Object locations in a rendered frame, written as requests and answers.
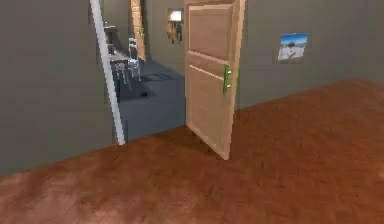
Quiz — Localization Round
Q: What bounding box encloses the framed wall picture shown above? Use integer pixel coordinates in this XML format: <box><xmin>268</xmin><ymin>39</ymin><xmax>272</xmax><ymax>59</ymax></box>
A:
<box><xmin>167</xmin><ymin>8</ymin><xmax>185</xmax><ymax>45</ymax></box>

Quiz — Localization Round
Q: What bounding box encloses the light wooden room door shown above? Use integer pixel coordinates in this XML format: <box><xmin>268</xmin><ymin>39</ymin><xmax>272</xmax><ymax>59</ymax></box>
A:
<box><xmin>183</xmin><ymin>0</ymin><xmax>247</xmax><ymax>161</ymax></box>
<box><xmin>130</xmin><ymin>0</ymin><xmax>147</xmax><ymax>62</ymax></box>

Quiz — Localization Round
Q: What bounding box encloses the grey metal chair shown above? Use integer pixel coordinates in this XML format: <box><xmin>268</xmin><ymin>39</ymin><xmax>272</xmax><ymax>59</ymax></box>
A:
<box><xmin>127</xmin><ymin>37</ymin><xmax>142</xmax><ymax>82</ymax></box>

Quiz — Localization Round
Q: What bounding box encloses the dark table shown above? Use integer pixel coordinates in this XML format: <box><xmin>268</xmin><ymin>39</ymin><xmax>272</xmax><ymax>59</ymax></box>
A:
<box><xmin>108</xmin><ymin>54</ymin><xmax>132</xmax><ymax>86</ymax></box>

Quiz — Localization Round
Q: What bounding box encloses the blue and white wall picture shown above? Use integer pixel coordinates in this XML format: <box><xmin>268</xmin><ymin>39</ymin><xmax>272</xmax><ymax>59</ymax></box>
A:
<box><xmin>277</xmin><ymin>32</ymin><xmax>309</xmax><ymax>62</ymax></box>

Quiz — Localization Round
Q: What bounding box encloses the green door handle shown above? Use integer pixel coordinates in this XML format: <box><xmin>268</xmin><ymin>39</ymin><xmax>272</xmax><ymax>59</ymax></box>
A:
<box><xmin>222</xmin><ymin>64</ymin><xmax>233</xmax><ymax>95</ymax></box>

